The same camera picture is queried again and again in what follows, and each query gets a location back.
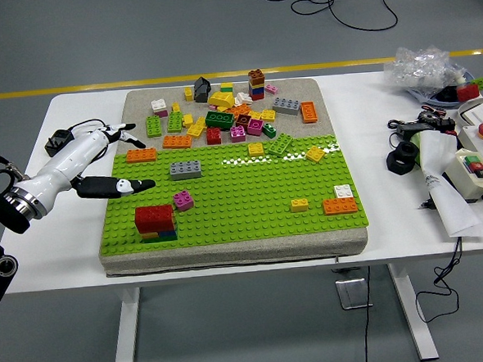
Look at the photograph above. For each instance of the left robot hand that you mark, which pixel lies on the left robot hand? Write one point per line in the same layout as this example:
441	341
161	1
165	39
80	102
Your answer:
70	158

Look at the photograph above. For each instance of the red two-by-four brick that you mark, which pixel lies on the red two-by-four brick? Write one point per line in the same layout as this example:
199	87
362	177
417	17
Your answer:
168	228
153	217

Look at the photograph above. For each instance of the grey two-by-four brick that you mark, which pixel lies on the grey two-by-four brick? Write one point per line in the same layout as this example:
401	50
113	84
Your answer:
185	169
286	106

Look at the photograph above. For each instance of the pink two-by-two brick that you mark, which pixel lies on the pink two-by-two brick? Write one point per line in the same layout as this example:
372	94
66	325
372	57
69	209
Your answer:
183	201

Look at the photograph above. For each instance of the orange two-by-four brick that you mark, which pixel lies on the orange two-by-four brick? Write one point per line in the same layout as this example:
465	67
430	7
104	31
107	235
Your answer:
308	112
340	206
141	155
177	141

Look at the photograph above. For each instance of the lime two-by-four brick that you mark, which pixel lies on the lime two-by-four brick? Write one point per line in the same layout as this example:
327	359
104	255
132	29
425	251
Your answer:
280	145
175	122
153	127

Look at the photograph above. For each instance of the white two-by-two brick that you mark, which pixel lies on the white two-by-two brick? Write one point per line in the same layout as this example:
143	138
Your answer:
344	191
158	105

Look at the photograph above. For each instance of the yellow two-by-two brick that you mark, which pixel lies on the yellow two-by-two brick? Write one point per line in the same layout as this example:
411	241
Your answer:
315	154
149	236
256	149
299	205
268	115

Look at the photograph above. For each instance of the small yellow brick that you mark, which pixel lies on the small yellow brick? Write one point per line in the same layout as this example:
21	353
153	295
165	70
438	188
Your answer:
187	120
188	95
176	107

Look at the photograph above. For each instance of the dark green flat brick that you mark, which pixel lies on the dark green flat brick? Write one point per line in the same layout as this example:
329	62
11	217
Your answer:
163	238

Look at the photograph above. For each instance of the yellow two-by-four brick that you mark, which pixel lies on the yellow two-by-four brick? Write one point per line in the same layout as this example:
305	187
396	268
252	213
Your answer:
196	127

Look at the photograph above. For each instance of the red two-by-two brick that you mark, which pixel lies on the red two-by-two brick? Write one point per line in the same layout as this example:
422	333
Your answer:
213	136

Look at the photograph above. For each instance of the dark green two-by-four brick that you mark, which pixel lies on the dark green two-by-four brick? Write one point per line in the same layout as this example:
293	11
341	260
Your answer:
219	120

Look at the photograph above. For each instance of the yellow curved brick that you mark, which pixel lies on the yellow curved brick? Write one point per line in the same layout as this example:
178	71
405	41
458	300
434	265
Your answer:
221	99

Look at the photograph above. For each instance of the magenta two-by-two brick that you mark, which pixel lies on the magenta two-by-two brick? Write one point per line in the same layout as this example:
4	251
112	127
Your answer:
238	134
255	127

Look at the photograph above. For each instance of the dark red brick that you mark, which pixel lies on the dark red brick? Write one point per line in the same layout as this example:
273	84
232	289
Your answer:
242	120

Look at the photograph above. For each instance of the green studded baseplate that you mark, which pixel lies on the green studded baseplate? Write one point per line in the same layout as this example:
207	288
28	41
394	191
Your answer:
248	217

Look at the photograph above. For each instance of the brown two-by-two brick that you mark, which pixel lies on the brown two-by-two brick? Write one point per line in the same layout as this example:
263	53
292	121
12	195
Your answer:
256	77

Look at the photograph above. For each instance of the small lime brick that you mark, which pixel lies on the small lime brick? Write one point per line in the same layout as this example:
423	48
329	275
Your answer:
480	83

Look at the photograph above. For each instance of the black plug adapter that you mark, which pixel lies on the black plug adapter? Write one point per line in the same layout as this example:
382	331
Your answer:
56	142

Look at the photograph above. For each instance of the dark grey roof piece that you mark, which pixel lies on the dark grey roof piece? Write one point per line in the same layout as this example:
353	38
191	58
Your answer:
201	91

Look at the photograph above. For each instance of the grey-brown cushion mat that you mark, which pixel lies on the grey-brown cushion mat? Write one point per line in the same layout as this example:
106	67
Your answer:
229	253

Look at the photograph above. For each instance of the white table leg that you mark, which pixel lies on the white table leg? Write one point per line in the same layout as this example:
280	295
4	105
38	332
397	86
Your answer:
413	314
126	340

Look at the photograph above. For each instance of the metal foot plate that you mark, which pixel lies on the metal foot plate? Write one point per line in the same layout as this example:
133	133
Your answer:
351	295

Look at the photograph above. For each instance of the large black nut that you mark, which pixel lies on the large black nut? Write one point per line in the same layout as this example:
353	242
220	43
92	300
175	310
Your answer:
396	165

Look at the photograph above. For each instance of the black power adapter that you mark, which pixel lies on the black power adapter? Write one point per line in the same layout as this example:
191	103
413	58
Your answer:
414	128

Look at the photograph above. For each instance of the clear plastic bag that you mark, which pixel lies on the clear plastic bag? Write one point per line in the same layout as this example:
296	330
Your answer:
419	69

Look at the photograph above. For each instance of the small black plug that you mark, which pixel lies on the small black plug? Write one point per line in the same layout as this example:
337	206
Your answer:
427	205

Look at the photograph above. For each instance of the blue round tray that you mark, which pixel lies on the blue round tray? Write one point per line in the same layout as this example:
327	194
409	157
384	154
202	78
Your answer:
429	99

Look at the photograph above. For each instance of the black electronic module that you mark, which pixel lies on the black electronic module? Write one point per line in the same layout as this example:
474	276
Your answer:
446	124

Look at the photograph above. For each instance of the white paper sheet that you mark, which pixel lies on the white paper sheet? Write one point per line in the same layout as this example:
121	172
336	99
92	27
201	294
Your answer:
452	209

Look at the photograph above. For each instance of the white button control box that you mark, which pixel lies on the white button control box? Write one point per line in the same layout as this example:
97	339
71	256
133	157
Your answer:
475	142

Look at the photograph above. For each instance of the small white switch box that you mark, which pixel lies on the small white switch box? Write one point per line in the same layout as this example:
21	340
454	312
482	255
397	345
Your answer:
462	175

